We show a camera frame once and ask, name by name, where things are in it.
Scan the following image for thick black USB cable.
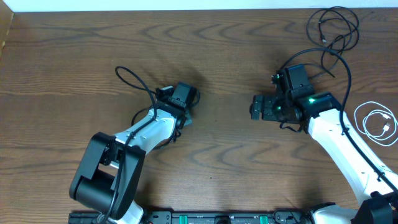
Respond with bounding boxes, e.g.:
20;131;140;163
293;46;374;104
130;90;201;149

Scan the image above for thin black cable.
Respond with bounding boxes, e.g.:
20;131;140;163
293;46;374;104
306;6;360;78

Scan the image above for white USB cable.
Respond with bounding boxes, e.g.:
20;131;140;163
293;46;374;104
353;101;398;147

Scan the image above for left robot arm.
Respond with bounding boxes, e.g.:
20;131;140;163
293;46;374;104
69;82;200;223

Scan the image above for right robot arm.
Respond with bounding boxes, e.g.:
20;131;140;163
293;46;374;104
250;64;397;223

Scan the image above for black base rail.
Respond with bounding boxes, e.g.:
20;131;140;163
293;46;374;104
68;202;368;224

